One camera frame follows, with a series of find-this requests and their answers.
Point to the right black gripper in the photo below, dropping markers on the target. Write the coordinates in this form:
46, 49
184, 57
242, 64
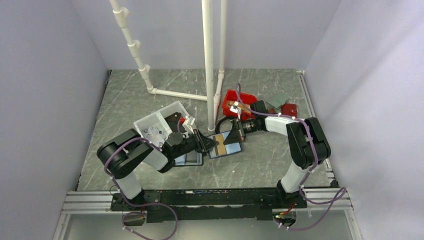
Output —
236, 135

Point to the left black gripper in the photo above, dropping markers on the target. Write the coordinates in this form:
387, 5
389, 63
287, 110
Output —
204, 142

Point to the gold striped credit card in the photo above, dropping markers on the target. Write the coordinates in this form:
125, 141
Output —
220, 148

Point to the blue card holder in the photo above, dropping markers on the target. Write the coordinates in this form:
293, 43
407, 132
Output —
231, 149

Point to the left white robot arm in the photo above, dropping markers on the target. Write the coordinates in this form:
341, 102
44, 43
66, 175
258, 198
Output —
121, 155

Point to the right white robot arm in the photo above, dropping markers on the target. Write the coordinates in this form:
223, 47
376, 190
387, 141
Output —
308, 144

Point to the open black card holder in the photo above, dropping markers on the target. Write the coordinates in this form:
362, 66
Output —
190, 159

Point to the grey-green card holder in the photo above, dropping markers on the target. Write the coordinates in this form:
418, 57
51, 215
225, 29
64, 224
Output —
277, 100

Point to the silver cards in bin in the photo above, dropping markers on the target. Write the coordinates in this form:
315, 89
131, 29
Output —
155, 135

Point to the red leather card holder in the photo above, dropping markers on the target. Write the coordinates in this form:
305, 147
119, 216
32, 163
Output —
289, 109

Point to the red plastic bin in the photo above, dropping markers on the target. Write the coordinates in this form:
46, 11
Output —
231, 98

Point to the black wallet in bin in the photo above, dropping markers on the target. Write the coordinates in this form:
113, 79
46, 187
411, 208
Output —
172, 121

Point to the clear plastic two-compartment bin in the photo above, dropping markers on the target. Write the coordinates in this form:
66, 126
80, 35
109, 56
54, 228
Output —
157, 126

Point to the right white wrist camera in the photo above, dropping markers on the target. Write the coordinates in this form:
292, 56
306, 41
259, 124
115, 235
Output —
235, 108

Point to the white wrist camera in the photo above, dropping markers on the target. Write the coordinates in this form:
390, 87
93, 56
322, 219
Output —
235, 108
189, 124

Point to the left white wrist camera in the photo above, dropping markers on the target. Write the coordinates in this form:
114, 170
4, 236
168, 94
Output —
189, 124

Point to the white PVC pipe frame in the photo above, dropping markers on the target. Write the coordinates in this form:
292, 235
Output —
213, 92

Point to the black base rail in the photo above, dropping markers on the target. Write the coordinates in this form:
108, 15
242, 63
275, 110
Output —
261, 203

